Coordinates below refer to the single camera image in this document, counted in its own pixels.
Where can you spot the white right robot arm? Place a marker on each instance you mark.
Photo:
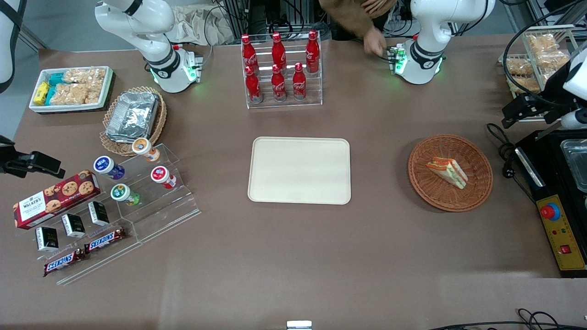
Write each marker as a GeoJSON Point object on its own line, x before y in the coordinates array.
{"type": "Point", "coordinates": [137, 23]}

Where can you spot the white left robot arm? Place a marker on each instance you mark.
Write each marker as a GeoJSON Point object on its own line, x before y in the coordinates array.
{"type": "Point", "coordinates": [426, 27]}

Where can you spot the forearm in brown sleeve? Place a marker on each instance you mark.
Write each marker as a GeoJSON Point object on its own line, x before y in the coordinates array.
{"type": "Point", "coordinates": [344, 13]}

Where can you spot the brown round wicker basket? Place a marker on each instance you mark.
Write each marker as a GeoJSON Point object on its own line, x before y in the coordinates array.
{"type": "Point", "coordinates": [477, 192]}

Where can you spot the triangular sandwich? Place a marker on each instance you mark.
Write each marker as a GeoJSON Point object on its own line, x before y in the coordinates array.
{"type": "Point", "coordinates": [447, 172]}

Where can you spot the light oval wicker basket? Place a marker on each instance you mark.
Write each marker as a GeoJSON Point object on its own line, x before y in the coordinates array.
{"type": "Point", "coordinates": [160, 119]}

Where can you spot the cream plastic tray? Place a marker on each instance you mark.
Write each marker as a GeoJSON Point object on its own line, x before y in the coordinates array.
{"type": "Point", "coordinates": [299, 170]}

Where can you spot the person's bare hand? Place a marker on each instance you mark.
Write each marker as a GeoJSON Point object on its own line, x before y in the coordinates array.
{"type": "Point", "coordinates": [375, 42]}
{"type": "Point", "coordinates": [378, 6]}

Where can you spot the bag of fried snacks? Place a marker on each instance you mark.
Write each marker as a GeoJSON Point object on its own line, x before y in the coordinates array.
{"type": "Point", "coordinates": [525, 85]}
{"type": "Point", "coordinates": [541, 43]}
{"type": "Point", "coordinates": [519, 67]}
{"type": "Point", "coordinates": [552, 59]}

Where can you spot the red Walkers cookie box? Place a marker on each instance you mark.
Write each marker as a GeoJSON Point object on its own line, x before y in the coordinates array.
{"type": "Point", "coordinates": [55, 199]}

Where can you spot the clear plastic container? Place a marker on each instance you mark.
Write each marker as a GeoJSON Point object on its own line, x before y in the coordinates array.
{"type": "Point", "coordinates": [577, 162]}

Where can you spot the black appliance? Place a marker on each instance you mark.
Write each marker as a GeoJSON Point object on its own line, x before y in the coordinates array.
{"type": "Point", "coordinates": [550, 178]}

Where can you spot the blue-cap yogurt bottle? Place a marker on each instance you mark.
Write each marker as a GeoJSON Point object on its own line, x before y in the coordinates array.
{"type": "Point", "coordinates": [107, 167]}

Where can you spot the teal snack packet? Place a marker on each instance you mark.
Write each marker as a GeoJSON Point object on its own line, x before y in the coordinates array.
{"type": "Point", "coordinates": [50, 95]}
{"type": "Point", "coordinates": [56, 79]}

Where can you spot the yellow snack packet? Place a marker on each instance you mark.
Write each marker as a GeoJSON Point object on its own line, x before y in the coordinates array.
{"type": "Point", "coordinates": [41, 93]}

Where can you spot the small black box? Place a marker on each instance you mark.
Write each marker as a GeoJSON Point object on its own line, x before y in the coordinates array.
{"type": "Point", "coordinates": [73, 225]}
{"type": "Point", "coordinates": [47, 239]}
{"type": "Point", "coordinates": [98, 213]}

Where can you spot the clear bag of rice crackers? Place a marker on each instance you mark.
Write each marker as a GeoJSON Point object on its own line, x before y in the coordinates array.
{"type": "Point", "coordinates": [69, 95]}
{"type": "Point", "coordinates": [85, 78]}

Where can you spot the green small candy bottle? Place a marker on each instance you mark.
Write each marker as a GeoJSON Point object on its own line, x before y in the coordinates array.
{"type": "Point", "coordinates": [123, 194]}

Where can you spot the red emergency stop button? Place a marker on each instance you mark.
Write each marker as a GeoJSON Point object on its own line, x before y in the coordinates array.
{"type": "Point", "coordinates": [550, 211]}

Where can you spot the Snickers bar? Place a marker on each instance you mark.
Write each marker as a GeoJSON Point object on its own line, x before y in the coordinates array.
{"type": "Point", "coordinates": [64, 262]}
{"type": "Point", "coordinates": [104, 240]}

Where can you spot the white rectangular snack bin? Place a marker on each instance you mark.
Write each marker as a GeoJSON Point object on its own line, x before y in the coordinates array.
{"type": "Point", "coordinates": [107, 87]}

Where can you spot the stack of foil containers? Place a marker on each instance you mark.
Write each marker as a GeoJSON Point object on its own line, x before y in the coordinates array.
{"type": "Point", "coordinates": [133, 117]}

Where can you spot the orange small candy bottle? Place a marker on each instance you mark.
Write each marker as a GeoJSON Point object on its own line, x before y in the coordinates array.
{"type": "Point", "coordinates": [144, 149]}

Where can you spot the yellow control panel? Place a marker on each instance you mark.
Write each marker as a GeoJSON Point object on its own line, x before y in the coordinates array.
{"type": "Point", "coordinates": [566, 233]}

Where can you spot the clear acrylic stepped snack stand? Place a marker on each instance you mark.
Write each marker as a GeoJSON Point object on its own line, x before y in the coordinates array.
{"type": "Point", "coordinates": [105, 263]}

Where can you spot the red small candy bottle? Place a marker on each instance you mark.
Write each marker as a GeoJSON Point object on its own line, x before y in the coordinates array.
{"type": "Point", "coordinates": [163, 176]}

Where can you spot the clear acrylic stepped bottle stand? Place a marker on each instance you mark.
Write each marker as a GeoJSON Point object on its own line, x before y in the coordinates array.
{"type": "Point", "coordinates": [169, 211]}

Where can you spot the clear acrylic bottle rack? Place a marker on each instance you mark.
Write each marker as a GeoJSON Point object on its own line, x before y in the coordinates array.
{"type": "Point", "coordinates": [316, 89]}

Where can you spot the crumpled brown paper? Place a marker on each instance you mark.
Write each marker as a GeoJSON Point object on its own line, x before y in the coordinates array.
{"type": "Point", "coordinates": [202, 25]}

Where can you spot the red Coca-Cola bottle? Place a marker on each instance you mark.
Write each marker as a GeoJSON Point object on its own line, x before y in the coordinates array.
{"type": "Point", "coordinates": [250, 55]}
{"type": "Point", "coordinates": [278, 85]}
{"type": "Point", "coordinates": [312, 52]}
{"type": "Point", "coordinates": [279, 50]}
{"type": "Point", "coordinates": [253, 87]}
{"type": "Point", "coordinates": [299, 85]}

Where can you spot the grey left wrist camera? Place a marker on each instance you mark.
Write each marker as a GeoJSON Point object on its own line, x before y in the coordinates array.
{"type": "Point", "coordinates": [575, 120]}

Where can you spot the black equipment with aluminium frame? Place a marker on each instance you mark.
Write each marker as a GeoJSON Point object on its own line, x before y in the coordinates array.
{"type": "Point", "coordinates": [275, 16]}

